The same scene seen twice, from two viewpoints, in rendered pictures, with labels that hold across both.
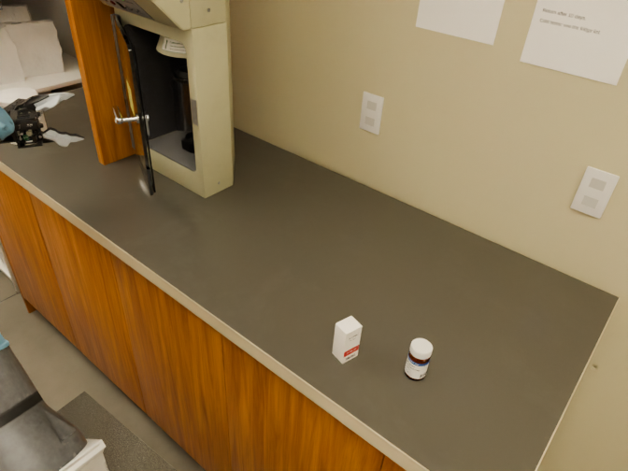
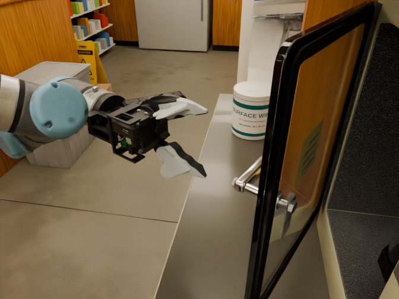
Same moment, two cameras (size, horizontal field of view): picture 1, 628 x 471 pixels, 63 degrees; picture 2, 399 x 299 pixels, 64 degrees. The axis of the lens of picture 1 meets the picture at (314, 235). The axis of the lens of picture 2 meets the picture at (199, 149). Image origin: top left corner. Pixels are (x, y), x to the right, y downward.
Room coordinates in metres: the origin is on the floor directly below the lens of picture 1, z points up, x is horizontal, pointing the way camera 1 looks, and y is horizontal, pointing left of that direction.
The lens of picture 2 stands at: (0.98, 0.25, 1.45)
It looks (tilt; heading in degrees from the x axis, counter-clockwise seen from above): 33 degrees down; 63
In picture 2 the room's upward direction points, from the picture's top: straight up
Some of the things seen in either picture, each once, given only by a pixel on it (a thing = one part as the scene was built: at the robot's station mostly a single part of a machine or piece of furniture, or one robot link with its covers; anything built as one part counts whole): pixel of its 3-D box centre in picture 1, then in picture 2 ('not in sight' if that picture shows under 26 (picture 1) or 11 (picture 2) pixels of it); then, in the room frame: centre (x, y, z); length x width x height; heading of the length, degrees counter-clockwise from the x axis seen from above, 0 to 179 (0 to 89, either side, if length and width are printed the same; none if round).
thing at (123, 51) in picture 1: (133, 106); (307, 164); (1.28, 0.51, 1.19); 0.30 x 0.01 x 0.40; 26
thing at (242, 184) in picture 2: (124, 114); (265, 176); (1.20, 0.50, 1.20); 0.10 x 0.05 x 0.03; 26
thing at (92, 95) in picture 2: not in sight; (101, 108); (1.06, 0.80, 1.20); 0.08 x 0.05 x 0.08; 26
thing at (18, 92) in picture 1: (21, 116); (253, 110); (1.54, 0.99, 1.02); 0.13 x 0.13 x 0.15
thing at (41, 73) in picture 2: not in sight; (52, 95); (1.00, 2.78, 0.49); 0.60 x 0.42 x 0.33; 53
